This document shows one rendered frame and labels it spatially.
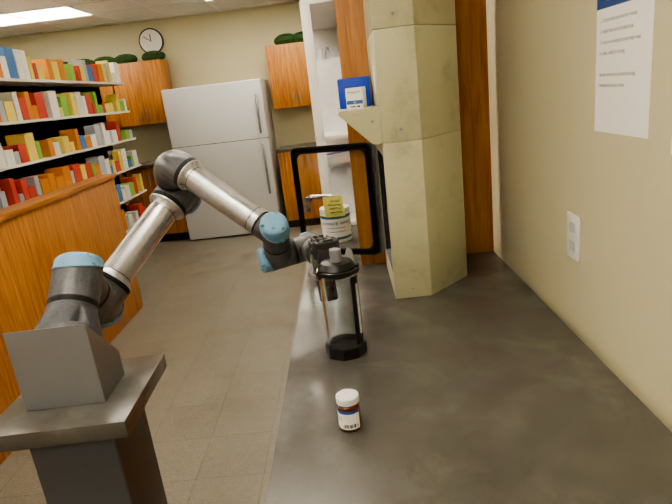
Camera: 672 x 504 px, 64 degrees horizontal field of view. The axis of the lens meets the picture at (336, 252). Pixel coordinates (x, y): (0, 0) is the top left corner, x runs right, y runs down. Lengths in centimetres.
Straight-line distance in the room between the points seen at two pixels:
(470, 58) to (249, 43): 543
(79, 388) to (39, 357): 11
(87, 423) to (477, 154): 145
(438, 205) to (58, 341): 107
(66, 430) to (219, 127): 548
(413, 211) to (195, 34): 598
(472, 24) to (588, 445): 137
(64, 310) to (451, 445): 91
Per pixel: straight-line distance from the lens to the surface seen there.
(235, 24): 726
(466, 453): 103
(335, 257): 128
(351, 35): 193
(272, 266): 154
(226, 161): 661
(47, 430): 138
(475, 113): 198
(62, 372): 141
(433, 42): 163
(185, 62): 736
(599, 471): 103
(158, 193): 169
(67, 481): 152
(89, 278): 146
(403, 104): 156
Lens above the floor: 157
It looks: 16 degrees down
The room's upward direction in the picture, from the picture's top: 7 degrees counter-clockwise
